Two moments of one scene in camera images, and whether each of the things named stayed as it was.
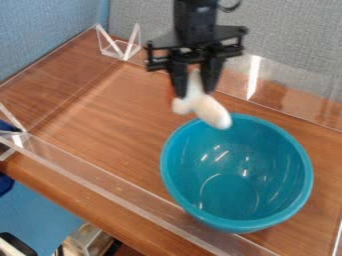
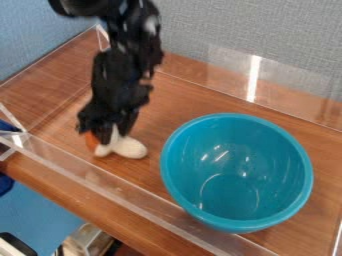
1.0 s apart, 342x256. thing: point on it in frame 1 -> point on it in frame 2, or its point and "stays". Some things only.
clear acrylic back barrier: x=299 y=88 stays
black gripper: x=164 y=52 -> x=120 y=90
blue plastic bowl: x=240 y=178 stays
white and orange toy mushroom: x=199 y=103 -> x=121 y=146
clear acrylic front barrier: x=108 y=189 stays
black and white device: x=13 y=247 stays
